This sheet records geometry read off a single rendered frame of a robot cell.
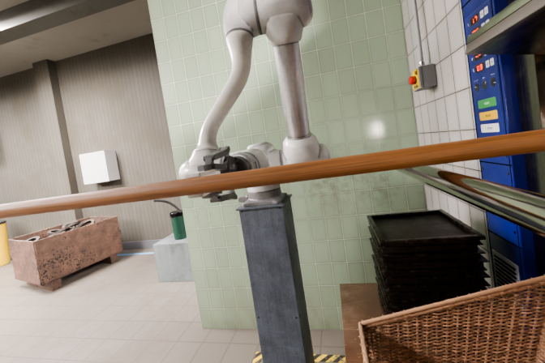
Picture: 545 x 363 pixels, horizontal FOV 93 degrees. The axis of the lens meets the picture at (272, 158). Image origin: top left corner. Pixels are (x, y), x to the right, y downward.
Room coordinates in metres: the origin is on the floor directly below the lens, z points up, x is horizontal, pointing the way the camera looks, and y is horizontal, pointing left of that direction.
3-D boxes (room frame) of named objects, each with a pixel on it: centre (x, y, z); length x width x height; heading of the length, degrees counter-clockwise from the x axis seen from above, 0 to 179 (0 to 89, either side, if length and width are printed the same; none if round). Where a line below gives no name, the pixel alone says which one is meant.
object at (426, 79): (1.22, -0.76, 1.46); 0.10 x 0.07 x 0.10; 167
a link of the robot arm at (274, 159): (1.20, 0.05, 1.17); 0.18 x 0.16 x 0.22; 84
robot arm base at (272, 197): (1.21, 0.08, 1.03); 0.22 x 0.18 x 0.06; 76
